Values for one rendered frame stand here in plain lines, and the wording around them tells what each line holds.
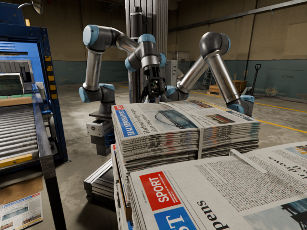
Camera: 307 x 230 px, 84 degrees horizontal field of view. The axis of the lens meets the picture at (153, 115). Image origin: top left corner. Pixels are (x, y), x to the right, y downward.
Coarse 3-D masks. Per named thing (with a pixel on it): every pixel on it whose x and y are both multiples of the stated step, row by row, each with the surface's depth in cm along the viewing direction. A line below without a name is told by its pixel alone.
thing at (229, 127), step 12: (180, 108) 58; (192, 108) 57; (204, 108) 57; (216, 108) 56; (204, 120) 45; (216, 120) 45; (228, 120) 45; (240, 120) 45; (252, 120) 46; (216, 132) 42; (228, 132) 43; (240, 132) 44; (252, 132) 46; (216, 144) 43; (228, 144) 44; (240, 144) 46; (252, 144) 47; (216, 156) 44
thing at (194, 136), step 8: (160, 104) 65; (168, 112) 53; (176, 112) 53; (184, 120) 45; (200, 120) 45; (192, 128) 40; (208, 128) 41; (192, 136) 40; (208, 136) 42; (192, 144) 41; (208, 144) 42; (192, 152) 42; (208, 152) 43
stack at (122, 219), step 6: (114, 144) 84; (114, 150) 77; (114, 156) 72; (114, 162) 68; (114, 168) 64; (114, 174) 62; (114, 180) 66; (114, 186) 88; (114, 192) 86; (120, 192) 52; (120, 198) 50; (120, 204) 50; (120, 210) 59; (120, 216) 58; (120, 222) 61; (126, 222) 42; (132, 222) 42; (126, 228) 41; (132, 228) 41
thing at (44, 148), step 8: (32, 104) 176; (40, 112) 146; (40, 120) 126; (40, 128) 111; (40, 136) 98; (40, 144) 89; (48, 144) 89; (40, 152) 81; (48, 152) 81; (40, 160) 77; (48, 160) 79; (48, 168) 80; (48, 176) 81
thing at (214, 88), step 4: (236, 80) 651; (216, 84) 696; (236, 84) 601; (240, 84) 616; (244, 84) 630; (212, 88) 666; (216, 88) 653; (236, 88) 605; (240, 88) 618; (244, 88) 634; (208, 92) 684; (212, 92) 706; (216, 92) 655; (220, 92) 643; (240, 92) 625
